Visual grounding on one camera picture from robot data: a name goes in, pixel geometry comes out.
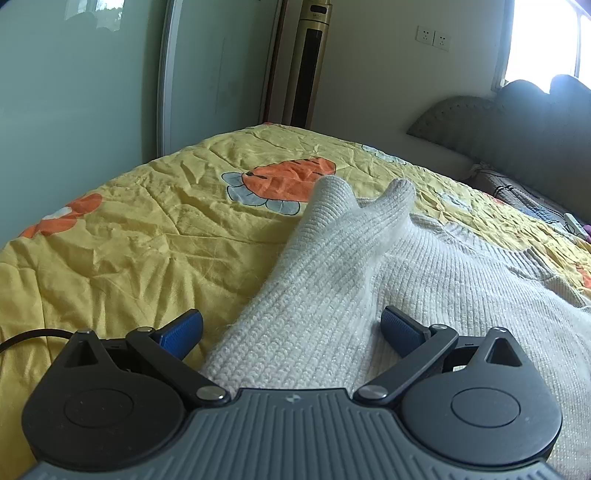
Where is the white knitted sweater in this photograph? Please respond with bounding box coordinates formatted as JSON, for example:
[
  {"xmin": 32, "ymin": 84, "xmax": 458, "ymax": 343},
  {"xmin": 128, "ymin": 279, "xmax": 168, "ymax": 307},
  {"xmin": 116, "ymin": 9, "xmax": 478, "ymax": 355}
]
[{"xmin": 202, "ymin": 176, "xmax": 590, "ymax": 479}]

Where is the yellow carrot print quilt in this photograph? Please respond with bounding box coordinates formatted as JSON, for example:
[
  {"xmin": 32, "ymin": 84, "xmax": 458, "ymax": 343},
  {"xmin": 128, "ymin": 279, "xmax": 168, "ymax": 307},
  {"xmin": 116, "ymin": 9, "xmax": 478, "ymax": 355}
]
[{"xmin": 0, "ymin": 121, "xmax": 591, "ymax": 480}]

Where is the grey patterned bed sheet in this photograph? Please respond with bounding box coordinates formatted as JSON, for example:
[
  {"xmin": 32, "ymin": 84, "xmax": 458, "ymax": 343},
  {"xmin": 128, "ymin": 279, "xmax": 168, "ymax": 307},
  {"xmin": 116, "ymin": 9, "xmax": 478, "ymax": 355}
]
[{"xmin": 467, "ymin": 164, "xmax": 590, "ymax": 242}]

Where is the white remote control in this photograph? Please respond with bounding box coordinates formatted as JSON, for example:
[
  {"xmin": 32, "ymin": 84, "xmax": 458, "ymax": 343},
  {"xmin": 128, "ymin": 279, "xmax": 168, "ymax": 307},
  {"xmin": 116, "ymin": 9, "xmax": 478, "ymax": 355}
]
[{"xmin": 563, "ymin": 212, "xmax": 588, "ymax": 239}]

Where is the grey cloud shaped headboard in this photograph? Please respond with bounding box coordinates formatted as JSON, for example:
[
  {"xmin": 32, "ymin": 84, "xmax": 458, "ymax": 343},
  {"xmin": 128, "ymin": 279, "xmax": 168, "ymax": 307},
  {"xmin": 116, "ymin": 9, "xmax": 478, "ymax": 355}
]
[{"xmin": 407, "ymin": 75, "xmax": 590, "ymax": 221}]

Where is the sliding wardrobe with flower decals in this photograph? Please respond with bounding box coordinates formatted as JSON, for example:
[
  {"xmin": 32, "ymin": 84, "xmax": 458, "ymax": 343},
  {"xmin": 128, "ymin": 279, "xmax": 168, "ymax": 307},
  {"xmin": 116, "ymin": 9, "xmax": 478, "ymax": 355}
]
[{"xmin": 1, "ymin": 1, "xmax": 280, "ymax": 241}]

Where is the gold standing air conditioner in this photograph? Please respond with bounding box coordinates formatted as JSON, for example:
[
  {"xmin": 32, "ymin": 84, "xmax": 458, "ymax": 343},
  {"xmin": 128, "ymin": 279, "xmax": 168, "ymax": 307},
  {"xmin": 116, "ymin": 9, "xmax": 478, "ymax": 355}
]
[{"xmin": 283, "ymin": 1, "xmax": 332, "ymax": 129}]

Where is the black cable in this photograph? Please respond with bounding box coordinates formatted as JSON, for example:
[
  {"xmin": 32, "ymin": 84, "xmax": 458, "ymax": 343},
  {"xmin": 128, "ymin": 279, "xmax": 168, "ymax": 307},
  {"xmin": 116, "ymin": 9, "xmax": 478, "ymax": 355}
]
[{"xmin": 0, "ymin": 327, "xmax": 75, "ymax": 356}]

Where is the white wall socket panel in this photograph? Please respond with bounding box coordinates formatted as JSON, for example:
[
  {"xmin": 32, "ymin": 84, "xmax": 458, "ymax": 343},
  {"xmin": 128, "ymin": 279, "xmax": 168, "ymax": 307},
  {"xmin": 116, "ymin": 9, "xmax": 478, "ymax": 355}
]
[{"xmin": 415, "ymin": 25, "xmax": 451, "ymax": 51}]

